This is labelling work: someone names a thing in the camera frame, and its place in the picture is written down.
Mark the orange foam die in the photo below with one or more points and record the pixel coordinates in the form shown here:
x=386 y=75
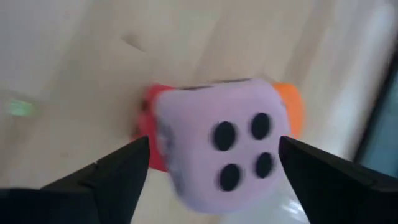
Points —
x=293 y=109

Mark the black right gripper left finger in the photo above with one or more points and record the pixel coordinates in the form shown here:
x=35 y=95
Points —
x=102 y=193

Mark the pink foam die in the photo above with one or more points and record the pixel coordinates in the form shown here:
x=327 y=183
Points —
x=199 y=124

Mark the red foam die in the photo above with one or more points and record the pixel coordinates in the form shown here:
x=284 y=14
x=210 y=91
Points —
x=149 y=118

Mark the small green die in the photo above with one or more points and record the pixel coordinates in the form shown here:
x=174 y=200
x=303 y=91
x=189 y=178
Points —
x=18 y=107

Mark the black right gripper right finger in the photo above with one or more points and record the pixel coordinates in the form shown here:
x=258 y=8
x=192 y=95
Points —
x=335 y=193

